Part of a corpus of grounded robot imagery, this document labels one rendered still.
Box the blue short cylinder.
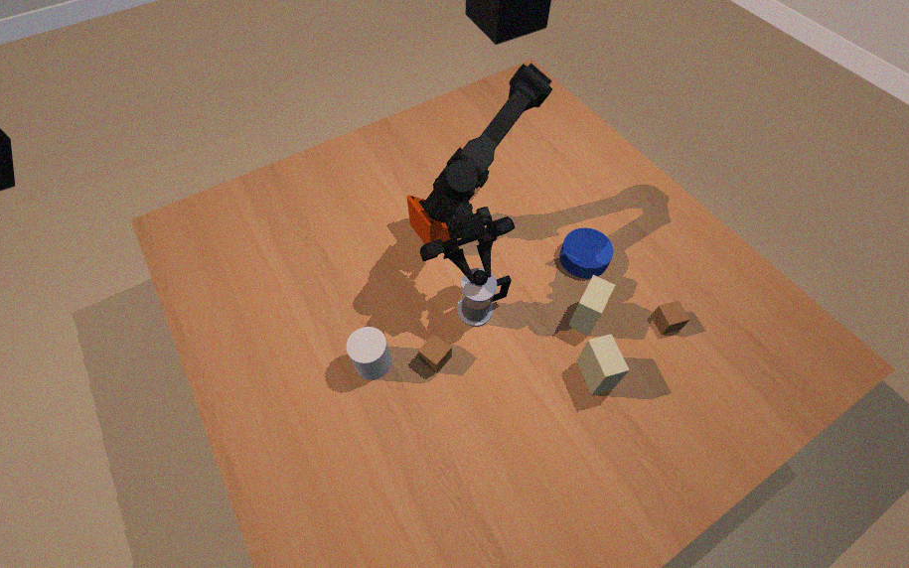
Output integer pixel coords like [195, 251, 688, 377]
[559, 227, 613, 279]

